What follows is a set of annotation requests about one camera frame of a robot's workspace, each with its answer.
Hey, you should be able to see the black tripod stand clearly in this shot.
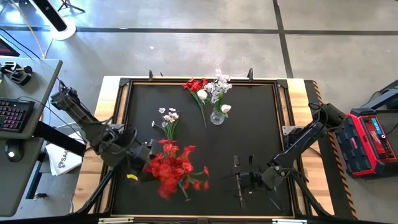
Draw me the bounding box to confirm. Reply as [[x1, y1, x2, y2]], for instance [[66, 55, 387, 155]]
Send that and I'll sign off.
[[57, 0, 86, 14]]

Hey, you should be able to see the black hazard striped mat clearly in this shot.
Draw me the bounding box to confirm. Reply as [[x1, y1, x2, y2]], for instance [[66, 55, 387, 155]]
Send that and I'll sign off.
[[303, 79, 359, 220]]

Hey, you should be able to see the large-petal red flower bunch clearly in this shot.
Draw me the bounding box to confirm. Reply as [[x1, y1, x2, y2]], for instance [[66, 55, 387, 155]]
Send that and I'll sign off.
[[158, 139, 211, 191]]

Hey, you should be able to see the clear glass vase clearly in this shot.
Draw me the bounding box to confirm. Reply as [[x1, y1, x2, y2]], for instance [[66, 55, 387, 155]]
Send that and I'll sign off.
[[210, 108, 226, 126]]

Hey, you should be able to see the white printed bag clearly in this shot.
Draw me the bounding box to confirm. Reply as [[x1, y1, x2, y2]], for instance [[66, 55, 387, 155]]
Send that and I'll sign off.
[[45, 132, 88, 177]]

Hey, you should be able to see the red black jobsite radio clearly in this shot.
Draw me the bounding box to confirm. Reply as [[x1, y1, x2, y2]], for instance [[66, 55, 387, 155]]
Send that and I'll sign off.
[[335, 107, 398, 180]]

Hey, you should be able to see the small-bloom red flower bunch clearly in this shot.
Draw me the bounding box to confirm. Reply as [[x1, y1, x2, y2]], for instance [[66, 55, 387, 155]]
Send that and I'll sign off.
[[182, 77, 209, 129], [143, 152, 193, 201]]

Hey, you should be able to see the black table mat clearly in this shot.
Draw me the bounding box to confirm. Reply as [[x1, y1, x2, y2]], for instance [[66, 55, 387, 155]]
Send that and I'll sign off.
[[111, 82, 295, 217]]

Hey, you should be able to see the black keyboard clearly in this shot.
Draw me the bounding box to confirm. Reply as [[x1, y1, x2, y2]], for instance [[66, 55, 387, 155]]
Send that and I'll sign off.
[[0, 97, 35, 133]]

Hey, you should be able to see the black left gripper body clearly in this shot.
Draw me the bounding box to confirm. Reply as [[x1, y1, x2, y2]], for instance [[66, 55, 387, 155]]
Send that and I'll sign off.
[[132, 139, 157, 171]]

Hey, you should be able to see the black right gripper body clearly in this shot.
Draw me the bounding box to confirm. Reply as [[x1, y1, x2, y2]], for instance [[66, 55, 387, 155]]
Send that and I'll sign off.
[[238, 170, 262, 191]]

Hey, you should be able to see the cream artificial flower bunch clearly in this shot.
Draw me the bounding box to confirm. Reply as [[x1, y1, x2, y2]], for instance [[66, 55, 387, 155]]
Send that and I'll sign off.
[[150, 107, 181, 141]]

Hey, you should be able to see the white lacy flower bunch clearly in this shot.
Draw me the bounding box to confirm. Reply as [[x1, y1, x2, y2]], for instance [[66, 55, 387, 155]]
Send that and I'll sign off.
[[203, 68, 233, 114]]

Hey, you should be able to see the black hand-held gripper device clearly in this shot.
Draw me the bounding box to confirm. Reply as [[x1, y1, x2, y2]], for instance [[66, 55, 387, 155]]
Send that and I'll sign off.
[[11, 65, 34, 86], [0, 61, 18, 74]]

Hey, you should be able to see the dark monitor screen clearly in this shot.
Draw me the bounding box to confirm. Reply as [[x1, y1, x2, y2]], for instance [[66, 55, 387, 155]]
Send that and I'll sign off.
[[0, 37, 20, 58]]

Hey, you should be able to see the grey desk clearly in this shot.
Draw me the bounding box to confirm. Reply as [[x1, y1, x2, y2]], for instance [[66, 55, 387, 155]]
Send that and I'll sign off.
[[0, 57, 63, 218]]

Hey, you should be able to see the grey metal stand leg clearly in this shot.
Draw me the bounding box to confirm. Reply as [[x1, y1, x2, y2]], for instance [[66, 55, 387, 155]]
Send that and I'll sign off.
[[360, 79, 398, 110]]

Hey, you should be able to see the black computer mouse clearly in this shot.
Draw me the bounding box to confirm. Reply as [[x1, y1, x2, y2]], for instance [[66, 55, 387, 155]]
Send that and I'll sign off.
[[4, 139, 25, 163]]

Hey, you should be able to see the white standing light bar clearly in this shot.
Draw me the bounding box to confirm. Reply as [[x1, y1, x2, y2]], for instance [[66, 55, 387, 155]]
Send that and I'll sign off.
[[30, 0, 77, 41]]

